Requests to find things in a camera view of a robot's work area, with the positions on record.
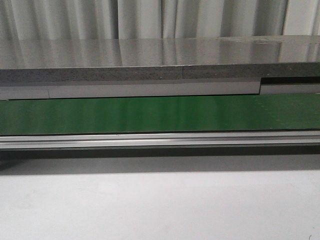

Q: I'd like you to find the grey stone countertop slab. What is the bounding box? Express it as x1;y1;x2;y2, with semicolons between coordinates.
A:
0;35;320;85

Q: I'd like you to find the green conveyor belt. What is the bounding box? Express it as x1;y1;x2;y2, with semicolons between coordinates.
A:
0;94;320;136

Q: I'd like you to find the grey cabinet front panel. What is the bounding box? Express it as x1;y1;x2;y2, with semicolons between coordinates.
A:
0;76;320;100

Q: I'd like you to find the white pleated curtain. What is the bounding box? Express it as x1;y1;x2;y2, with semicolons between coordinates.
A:
0;0;320;40

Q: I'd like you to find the aluminium conveyor side rail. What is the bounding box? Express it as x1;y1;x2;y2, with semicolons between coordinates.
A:
0;130;320;150

